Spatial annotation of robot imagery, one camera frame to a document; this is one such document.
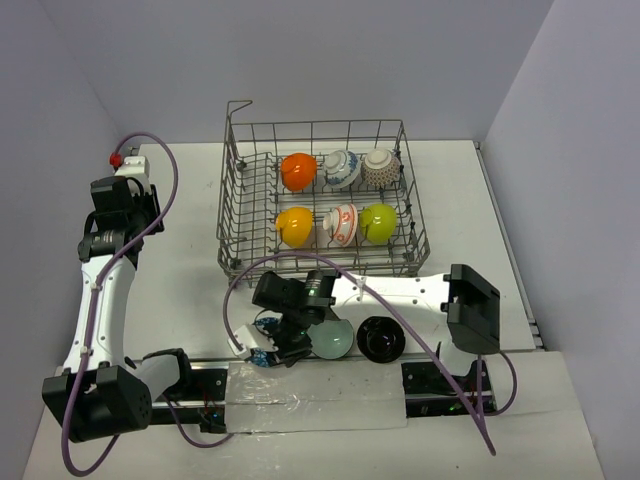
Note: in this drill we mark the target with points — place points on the orange bowl white inside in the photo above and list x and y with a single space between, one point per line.
298 171

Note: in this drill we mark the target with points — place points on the grey patterned bowl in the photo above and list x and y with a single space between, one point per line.
380 168

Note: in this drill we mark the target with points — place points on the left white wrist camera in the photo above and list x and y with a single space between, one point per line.
135 170

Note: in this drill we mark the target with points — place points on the grey wire dish rack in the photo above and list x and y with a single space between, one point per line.
252 193

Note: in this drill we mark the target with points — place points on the blue floral bowl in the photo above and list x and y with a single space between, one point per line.
341 168

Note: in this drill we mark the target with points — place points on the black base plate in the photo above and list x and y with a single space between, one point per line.
200 402
428 394

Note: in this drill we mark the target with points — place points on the lime green bowl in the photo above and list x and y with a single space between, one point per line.
377 223

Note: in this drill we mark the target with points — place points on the yellow-orange bowl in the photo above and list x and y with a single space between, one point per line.
294 226

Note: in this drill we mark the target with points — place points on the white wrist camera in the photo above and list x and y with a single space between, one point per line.
135 170
247 339

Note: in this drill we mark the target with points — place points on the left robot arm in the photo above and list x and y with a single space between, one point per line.
99 392

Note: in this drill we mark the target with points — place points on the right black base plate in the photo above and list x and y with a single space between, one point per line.
428 394

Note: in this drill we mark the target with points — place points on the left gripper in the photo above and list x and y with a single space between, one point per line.
132 188

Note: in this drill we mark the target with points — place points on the light teal bowl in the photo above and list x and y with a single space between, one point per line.
332 339

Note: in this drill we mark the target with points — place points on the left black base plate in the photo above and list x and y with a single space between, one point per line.
200 402

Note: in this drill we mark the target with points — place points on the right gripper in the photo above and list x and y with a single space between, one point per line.
288 355

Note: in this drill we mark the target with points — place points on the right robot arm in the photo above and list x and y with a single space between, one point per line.
456 314

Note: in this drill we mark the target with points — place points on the blue triangle pattern bowl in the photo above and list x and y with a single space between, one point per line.
266 321

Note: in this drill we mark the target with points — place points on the black glossy bowl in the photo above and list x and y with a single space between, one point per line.
381 339

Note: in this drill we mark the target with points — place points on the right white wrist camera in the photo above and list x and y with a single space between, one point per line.
247 339

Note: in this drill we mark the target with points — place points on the orange white patterned bowl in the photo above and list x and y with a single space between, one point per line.
341 224

